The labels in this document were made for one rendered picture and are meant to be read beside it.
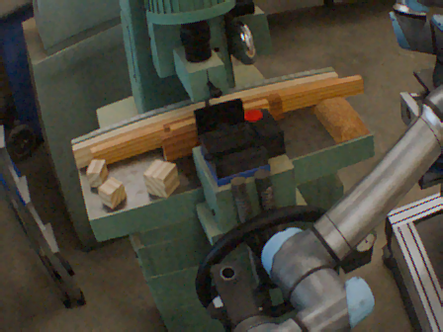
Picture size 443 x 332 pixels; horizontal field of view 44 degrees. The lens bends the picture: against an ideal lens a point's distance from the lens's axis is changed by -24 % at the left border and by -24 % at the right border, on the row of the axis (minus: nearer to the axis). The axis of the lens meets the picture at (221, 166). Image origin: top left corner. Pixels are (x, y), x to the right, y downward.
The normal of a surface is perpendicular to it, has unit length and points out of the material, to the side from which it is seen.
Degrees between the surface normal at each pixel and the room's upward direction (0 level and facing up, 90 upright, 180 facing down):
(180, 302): 90
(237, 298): 29
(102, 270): 0
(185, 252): 90
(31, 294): 0
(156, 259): 90
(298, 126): 0
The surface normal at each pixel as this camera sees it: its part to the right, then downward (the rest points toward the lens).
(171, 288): 0.29, 0.54
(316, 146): -0.14, -0.79
